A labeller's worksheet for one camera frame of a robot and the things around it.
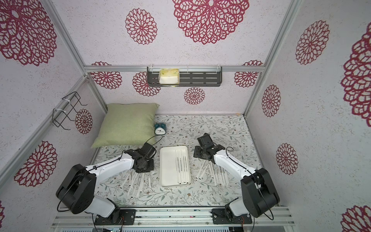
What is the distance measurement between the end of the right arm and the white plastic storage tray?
154 mm

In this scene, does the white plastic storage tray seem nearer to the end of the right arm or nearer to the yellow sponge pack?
the end of the right arm

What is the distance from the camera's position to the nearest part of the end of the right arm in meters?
0.63

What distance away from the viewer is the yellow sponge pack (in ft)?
3.00

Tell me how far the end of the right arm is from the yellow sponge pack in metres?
0.42

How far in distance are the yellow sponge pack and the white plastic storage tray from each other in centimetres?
44

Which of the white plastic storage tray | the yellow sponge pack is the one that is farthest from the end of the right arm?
the yellow sponge pack

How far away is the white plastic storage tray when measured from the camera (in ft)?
2.86
